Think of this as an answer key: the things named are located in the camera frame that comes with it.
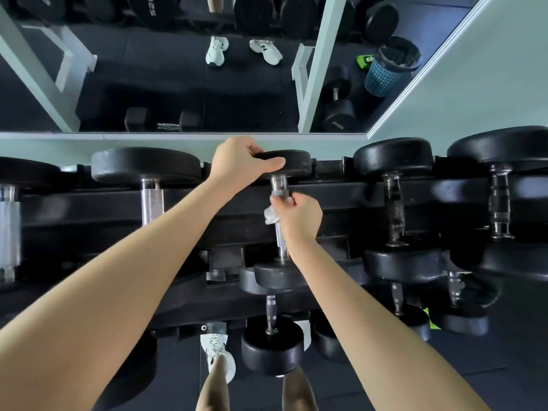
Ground large black dumbbell stepped handle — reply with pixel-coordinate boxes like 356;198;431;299
353;138;447;284

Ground large black dumbbell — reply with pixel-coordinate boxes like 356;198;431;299
92;331;159;411

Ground person's left white sneaker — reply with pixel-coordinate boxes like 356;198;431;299
200;333;236;384

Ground black dumbbell thick chrome handle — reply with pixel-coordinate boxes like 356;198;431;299
0;157;62;313
91;147;211;300
252;150;313;292

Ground person's right forearm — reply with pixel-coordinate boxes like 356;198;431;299
289;235;489;411

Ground black dumbbell rack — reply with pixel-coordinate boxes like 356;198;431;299
0;160;548;339

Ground green wet wipes pack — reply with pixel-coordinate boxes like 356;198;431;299
421;308;442;332

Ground person's right leg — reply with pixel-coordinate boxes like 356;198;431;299
281;365;320;411

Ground medium black dumbbell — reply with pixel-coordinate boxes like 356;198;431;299
239;267;305;378
311;310;350;364

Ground person's white sneaker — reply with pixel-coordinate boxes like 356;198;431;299
200;333;236;384
295;320;312;352

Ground person's left forearm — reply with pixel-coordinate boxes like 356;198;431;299
0;179;240;411

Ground person's left hand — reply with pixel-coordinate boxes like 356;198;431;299
208;136;287;200

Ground white wet wipe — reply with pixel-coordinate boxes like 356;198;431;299
263;196;296;225

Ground person's right hand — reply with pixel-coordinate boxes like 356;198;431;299
269;191;324;252

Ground person's right white sneaker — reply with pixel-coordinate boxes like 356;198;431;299
295;320;312;352

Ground row dumbbell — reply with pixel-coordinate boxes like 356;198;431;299
447;126;548;283

